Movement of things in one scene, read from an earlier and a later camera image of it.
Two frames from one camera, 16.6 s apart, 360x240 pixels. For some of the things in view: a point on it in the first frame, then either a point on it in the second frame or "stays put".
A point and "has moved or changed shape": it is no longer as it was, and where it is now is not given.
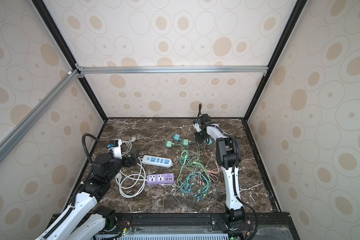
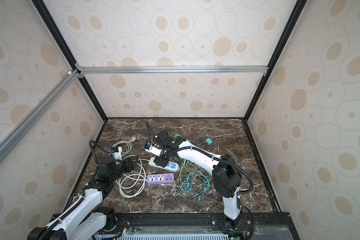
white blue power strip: (156, 161) has moved or changed shape
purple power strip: (157, 179) stays put
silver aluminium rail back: (172, 69) stays put
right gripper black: (199, 137) -> (160, 161)
